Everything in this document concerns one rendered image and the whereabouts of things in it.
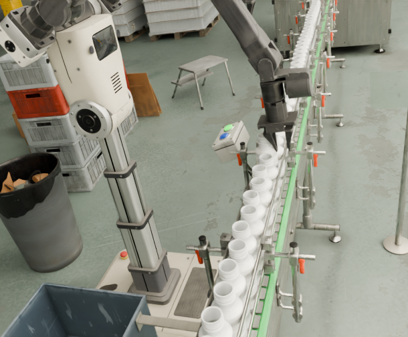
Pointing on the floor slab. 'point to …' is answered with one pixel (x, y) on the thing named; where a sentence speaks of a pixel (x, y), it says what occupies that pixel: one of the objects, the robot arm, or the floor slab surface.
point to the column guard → (9, 5)
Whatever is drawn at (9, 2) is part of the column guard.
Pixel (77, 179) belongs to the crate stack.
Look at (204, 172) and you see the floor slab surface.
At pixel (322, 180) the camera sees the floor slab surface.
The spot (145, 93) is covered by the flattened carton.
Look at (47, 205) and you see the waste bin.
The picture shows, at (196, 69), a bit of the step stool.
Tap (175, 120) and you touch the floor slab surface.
